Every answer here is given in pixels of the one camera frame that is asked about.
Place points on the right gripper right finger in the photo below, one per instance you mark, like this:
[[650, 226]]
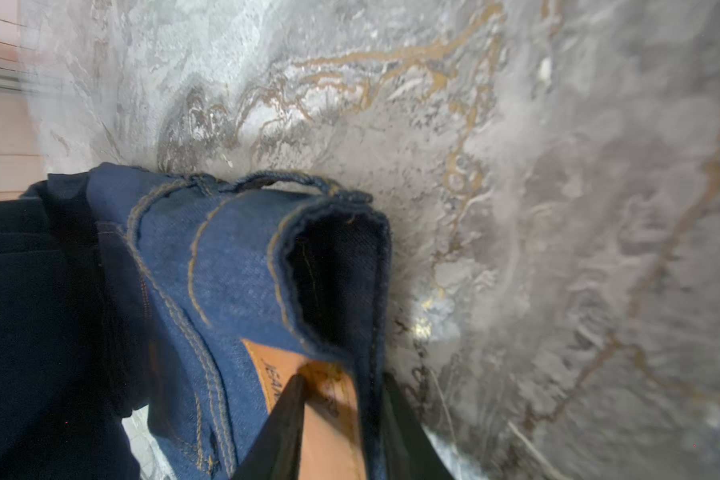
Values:
[[408, 453]]

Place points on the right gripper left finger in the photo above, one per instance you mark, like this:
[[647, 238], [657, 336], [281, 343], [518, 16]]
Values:
[[276, 452]]

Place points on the dark blue denim trousers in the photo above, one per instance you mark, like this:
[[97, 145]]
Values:
[[123, 289]]

